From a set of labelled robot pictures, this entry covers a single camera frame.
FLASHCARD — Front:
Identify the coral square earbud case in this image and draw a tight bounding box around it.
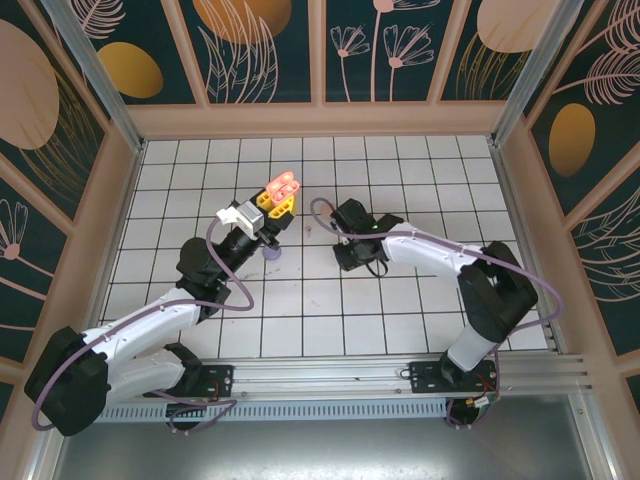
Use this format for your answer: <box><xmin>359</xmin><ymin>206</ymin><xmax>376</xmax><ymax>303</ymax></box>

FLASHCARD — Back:
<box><xmin>266</xmin><ymin>170</ymin><xmax>303</xmax><ymax>198</ymax></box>

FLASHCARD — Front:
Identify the grey metal panel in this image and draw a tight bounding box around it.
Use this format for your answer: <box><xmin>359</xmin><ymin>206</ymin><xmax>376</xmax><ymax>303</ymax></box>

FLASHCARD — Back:
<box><xmin>29</xmin><ymin>394</ymin><xmax>616</xmax><ymax>480</ymax></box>

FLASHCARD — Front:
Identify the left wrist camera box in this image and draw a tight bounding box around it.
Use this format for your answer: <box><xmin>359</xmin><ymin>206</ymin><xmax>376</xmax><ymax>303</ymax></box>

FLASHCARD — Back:
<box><xmin>215</xmin><ymin>199</ymin><xmax>265</xmax><ymax>237</ymax></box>

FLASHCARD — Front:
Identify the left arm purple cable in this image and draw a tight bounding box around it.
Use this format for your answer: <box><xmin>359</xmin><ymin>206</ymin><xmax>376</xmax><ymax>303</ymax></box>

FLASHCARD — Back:
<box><xmin>30</xmin><ymin>217</ymin><xmax>256</xmax><ymax>437</ymax></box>

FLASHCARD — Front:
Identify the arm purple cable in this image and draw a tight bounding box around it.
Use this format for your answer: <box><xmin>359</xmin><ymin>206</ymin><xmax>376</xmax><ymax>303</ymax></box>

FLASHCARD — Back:
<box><xmin>30</xmin><ymin>217</ymin><xmax>256</xmax><ymax>437</ymax></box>
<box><xmin>309</xmin><ymin>197</ymin><xmax>564</xmax><ymax>430</ymax></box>

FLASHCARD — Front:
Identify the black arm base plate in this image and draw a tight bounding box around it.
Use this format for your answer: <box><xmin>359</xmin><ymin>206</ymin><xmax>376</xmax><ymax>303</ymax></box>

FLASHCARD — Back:
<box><xmin>408</xmin><ymin>360</ymin><xmax>501</xmax><ymax>396</ymax></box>
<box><xmin>142</xmin><ymin>364</ymin><xmax>236</xmax><ymax>399</ymax></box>

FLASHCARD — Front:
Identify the power connector with wires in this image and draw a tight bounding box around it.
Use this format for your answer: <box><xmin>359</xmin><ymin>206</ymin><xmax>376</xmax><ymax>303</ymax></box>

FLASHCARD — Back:
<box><xmin>167</xmin><ymin>384</ymin><xmax>224</xmax><ymax>419</ymax></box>
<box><xmin>464</xmin><ymin>382</ymin><xmax>502</xmax><ymax>416</ymax></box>

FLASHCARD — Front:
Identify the aluminium side rail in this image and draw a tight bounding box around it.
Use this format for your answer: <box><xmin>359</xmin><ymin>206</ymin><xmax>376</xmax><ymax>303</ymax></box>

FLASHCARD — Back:
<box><xmin>485</xmin><ymin>135</ymin><xmax>571</xmax><ymax>357</ymax></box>

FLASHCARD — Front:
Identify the aluminium mounting rail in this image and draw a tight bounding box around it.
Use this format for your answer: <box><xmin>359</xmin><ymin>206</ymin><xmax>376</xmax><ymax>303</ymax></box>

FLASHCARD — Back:
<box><xmin>47</xmin><ymin>353</ymin><xmax>594</xmax><ymax>401</ymax></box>

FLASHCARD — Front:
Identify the slotted grey cable duct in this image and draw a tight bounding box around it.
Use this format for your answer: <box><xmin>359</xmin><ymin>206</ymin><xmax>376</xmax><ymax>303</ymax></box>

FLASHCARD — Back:
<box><xmin>94</xmin><ymin>402</ymin><xmax>451</xmax><ymax>424</ymax></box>

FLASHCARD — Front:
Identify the aluminium frame post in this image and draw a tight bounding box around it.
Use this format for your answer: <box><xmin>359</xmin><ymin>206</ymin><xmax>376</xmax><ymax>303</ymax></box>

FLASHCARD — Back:
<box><xmin>491</xmin><ymin>0</ymin><xmax>587</xmax><ymax>149</ymax></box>
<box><xmin>42</xmin><ymin>0</ymin><xmax>147</xmax><ymax>154</ymax></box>

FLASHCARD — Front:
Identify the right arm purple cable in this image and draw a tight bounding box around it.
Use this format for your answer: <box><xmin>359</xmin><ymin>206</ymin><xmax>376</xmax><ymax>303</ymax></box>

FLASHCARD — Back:
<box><xmin>309</xmin><ymin>197</ymin><xmax>564</xmax><ymax>430</ymax></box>

